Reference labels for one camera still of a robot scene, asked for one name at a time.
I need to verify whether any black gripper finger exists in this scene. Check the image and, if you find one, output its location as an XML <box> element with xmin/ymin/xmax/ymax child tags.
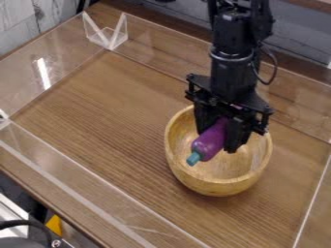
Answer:
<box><xmin>194</xmin><ymin>103</ymin><xmax>223</xmax><ymax>134</ymax></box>
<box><xmin>225</xmin><ymin>112</ymin><xmax>257</xmax><ymax>154</ymax></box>

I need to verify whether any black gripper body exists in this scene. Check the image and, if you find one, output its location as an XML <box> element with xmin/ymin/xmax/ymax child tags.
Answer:
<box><xmin>186</xmin><ymin>48</ymin><xmax>276</xmax><ymax>135</ymax></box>

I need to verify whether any purple toy eggplant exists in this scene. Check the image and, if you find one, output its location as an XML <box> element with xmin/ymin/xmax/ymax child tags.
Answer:
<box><xmin>186</xmin><ymin>117</ymin><xmax>229</xmax><ymax>166</ymax></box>

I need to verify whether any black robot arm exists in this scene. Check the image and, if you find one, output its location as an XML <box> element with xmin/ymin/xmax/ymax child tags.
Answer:
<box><xmin>186</xmin><ymin>0</ymin><xmax>274</xmax><ymax>153</ymax></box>

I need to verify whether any brown wooden bowl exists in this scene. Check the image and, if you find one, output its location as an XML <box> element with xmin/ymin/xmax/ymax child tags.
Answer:
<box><xmin>165</xmin><ymin>106</ymin><xmax>273</xmax><ymax>197</ymax></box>

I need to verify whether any yellow black device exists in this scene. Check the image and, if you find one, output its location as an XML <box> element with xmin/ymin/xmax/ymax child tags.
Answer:
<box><xmin>25</xmin><ymin>213</ymin><xmax>82</xmax><ymax>248</ymax></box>

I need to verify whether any clear acrylic tray wall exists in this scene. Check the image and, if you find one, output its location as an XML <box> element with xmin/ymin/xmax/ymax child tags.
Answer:
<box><xmin>0</xmin><ymin>15</ymin><xmax>331</xmax><ymax>248</ymax></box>

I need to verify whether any clear acrylic corner bracket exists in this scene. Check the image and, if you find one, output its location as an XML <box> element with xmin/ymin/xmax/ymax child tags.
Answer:
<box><xmin>82</xmin><ymin>13</ymin><xmax>129</xmax><ymax>51</ymax></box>

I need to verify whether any black cable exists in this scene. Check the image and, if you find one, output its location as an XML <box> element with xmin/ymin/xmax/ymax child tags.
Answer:
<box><xmin>0</xmin><ymin>219</ymin><xmax>54</xmax><ymax>248</ymax></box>

